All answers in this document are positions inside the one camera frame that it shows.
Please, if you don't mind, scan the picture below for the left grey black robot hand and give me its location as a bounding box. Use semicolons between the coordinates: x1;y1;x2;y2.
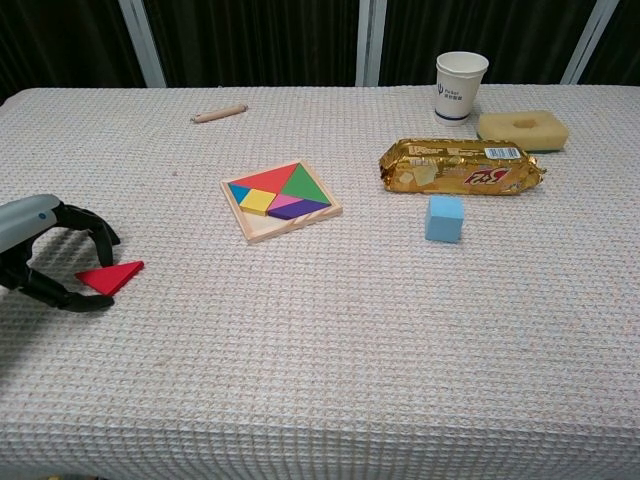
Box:
0;194;122;314

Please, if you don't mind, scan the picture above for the medium red tangram triangle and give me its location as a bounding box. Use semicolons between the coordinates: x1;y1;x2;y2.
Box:
74;260;145;296

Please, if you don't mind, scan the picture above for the yellow tangram square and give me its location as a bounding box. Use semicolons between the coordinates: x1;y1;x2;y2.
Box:
239;188;279;217

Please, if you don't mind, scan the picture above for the large red tangram triangle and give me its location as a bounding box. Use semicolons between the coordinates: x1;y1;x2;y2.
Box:
228;162;300;194

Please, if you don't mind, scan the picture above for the small pink tangram triangle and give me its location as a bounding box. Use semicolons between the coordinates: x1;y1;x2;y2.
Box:
269;193;305;212

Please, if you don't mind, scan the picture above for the purple tangram parallelogram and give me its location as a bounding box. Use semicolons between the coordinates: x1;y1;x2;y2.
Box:
267;199;332;222

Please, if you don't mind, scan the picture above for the large green tangram triangle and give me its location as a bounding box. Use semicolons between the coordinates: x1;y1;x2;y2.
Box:
280;162;333;207

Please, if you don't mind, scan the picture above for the dark pleated curtain panel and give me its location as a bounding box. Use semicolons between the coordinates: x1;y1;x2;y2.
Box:
579;0;640;86
142;0;362;89
0;0;151;106
378;0;601;87

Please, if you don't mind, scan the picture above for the thin wooden stick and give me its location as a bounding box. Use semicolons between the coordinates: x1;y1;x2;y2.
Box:
189;103;249;124

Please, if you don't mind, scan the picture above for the beige waffle tablecloth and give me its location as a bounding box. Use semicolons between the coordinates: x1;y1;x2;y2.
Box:
0;83;640;480

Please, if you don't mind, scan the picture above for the gold foil snack package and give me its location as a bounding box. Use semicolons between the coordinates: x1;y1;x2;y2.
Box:
377;138;548;197

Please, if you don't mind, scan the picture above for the light blue cube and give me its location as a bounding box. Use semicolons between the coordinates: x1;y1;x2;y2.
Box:
424;195;465;245

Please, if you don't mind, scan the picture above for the white paper cup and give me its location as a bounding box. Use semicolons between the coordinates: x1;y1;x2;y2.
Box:
433;50;490;127

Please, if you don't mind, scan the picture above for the yellow sponge with hole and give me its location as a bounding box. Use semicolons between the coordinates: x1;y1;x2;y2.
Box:
475;110;572;154

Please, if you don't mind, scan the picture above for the white partition post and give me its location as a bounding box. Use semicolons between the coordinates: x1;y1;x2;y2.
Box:
559;0;621;85
355;0;389;87
118;0;168;89

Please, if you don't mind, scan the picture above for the wooden tangram puzzle tray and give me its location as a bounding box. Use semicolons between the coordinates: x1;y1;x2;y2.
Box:
220;159;345;246

